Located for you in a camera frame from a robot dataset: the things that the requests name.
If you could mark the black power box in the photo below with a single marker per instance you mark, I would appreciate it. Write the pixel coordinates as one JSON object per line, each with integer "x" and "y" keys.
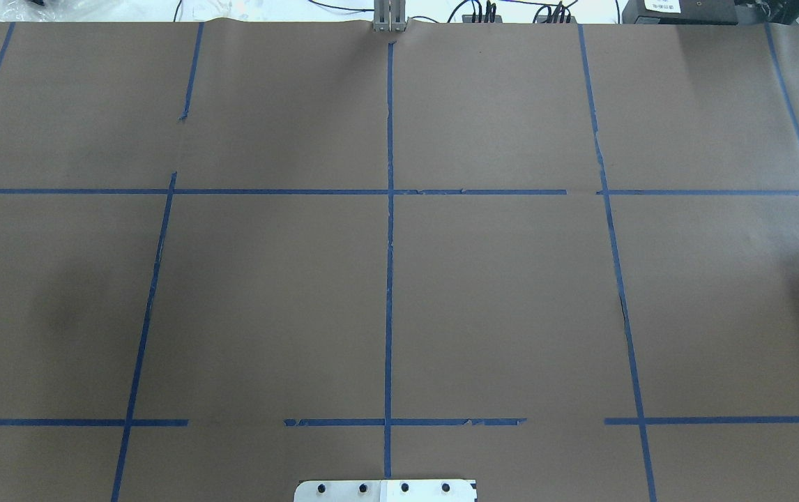
{"x": 680, "y": 12}

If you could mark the brown paper table cover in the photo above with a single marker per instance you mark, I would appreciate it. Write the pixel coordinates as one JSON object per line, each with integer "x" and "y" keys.
{"x": 241, "y": 259}

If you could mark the aluminium frame post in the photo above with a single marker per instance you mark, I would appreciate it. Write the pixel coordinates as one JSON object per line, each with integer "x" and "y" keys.
{"x": 390, "y": 16}

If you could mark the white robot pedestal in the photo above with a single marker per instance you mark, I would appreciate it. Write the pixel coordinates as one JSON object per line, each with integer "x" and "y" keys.
{"x": 387, "y": 490}

